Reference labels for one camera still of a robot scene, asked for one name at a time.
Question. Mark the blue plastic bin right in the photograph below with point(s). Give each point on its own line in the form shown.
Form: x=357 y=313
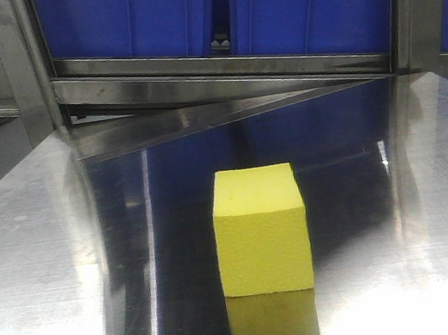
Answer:
x=280 y=27

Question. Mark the stainless steel shelf frame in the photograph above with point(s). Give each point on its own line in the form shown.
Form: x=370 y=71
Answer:
x=105 y=106

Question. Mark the blue plastic bin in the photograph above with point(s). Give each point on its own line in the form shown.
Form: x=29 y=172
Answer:
x=126 y=28
x=280 y=27

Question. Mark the yellow foam block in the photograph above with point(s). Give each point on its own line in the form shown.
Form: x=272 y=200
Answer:
x=261 y=232

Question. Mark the blue plastic bin left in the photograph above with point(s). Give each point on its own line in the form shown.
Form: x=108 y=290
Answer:
x=126 y=28

